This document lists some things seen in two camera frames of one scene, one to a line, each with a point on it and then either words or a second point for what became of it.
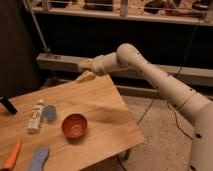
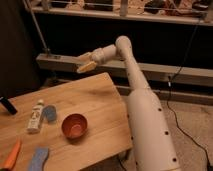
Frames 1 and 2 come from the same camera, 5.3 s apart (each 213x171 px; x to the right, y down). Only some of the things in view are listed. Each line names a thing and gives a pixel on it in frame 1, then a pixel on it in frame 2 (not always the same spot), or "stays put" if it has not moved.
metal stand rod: x=47 y=48 stays put
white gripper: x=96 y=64 -> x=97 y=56
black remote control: x=9 y=105 stays put
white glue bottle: x=35 y=115 stays put
